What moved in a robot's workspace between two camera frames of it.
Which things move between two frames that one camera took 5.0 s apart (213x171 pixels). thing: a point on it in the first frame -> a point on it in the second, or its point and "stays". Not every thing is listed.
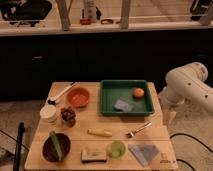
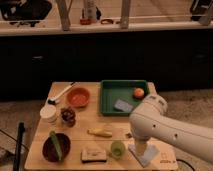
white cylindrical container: x=48 y=114 stays
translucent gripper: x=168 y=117 -> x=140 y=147
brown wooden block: x=93 y=156 stays
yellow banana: x=99 y=132 stays
